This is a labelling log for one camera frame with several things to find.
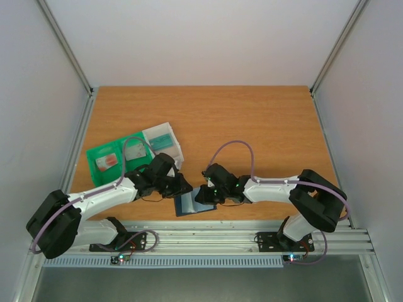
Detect red white card in tray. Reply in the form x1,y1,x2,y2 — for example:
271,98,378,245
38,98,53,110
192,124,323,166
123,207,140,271
95,153,118,172

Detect left aluminium frame post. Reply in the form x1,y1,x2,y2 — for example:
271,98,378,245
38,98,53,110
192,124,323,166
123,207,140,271
35,0,95,95

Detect white pink patterned card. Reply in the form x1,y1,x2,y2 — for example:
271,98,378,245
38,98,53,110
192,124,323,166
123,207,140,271
125,143,147,160

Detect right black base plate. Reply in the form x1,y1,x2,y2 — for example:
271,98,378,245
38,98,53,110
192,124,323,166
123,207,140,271
254,232,315,252

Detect right small circuit board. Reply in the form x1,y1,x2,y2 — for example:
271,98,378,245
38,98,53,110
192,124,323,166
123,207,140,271
283,254,305,263

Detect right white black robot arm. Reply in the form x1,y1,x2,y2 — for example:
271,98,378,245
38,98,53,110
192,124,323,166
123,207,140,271
195,164,347,251

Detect green plastic tray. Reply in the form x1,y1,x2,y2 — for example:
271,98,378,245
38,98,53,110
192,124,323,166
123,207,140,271
86,132,154,187

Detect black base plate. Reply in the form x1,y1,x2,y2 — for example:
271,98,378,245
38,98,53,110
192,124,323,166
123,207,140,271
89,232,147,252
254,232,315,252

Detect teal card in white tray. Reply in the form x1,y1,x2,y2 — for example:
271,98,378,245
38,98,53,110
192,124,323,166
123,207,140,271
149,133,174,151

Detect right aluminium frame post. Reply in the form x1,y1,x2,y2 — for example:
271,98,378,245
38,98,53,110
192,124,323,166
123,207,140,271
309,0,370,95

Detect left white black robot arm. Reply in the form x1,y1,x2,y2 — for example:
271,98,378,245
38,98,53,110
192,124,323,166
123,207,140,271
26,153,193,259

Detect aluminium front rail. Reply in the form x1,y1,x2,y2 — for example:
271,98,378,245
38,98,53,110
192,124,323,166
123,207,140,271
30,220,375,255

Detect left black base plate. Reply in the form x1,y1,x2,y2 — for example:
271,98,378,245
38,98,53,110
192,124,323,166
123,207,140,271
89,232,147,252

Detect small circuit board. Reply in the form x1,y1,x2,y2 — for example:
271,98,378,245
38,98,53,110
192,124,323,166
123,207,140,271
283,254,305,263
110,255,131,265

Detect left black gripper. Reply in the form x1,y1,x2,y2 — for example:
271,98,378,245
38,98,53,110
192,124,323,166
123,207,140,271
156,173,193,199

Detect white plastic tray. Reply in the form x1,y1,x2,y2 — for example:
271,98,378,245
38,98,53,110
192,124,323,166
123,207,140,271
142,122,184,169

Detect left small circuit board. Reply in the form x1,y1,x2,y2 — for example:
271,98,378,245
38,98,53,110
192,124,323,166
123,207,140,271
110,255,131,265

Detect aluminium frame post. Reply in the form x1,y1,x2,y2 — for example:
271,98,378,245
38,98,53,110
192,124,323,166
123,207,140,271
309,0,370,95
35,0,95,95

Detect dark blue card holder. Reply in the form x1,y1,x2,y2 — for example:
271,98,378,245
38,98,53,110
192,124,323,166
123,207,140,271
174,187,217,217

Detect grey slotted cable duct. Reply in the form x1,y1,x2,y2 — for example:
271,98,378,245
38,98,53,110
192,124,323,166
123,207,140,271
43,255,283,269

